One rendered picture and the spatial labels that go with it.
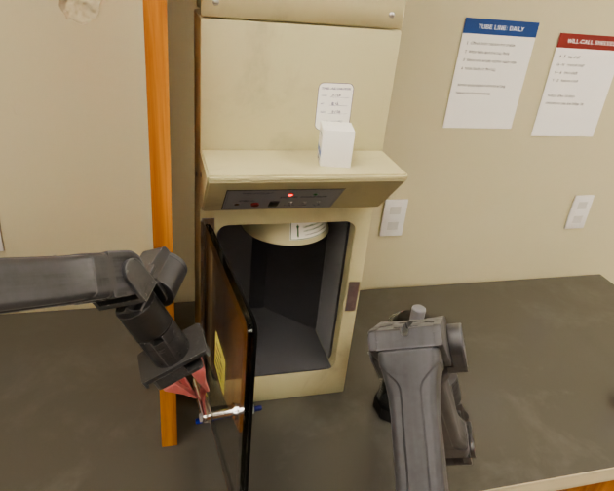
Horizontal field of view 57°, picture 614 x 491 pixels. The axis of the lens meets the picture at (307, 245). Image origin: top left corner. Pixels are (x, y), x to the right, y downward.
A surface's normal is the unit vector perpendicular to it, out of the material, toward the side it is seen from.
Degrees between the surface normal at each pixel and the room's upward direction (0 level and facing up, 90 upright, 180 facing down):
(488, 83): 90
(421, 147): 90
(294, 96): 90
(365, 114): 90
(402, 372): 44
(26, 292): 67
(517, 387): 0
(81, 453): 0
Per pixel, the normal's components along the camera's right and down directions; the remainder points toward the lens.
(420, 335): -0.30, -0.39
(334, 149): 0.06, 0.48
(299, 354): 0.09, -0.88
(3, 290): 0.91, -0.14
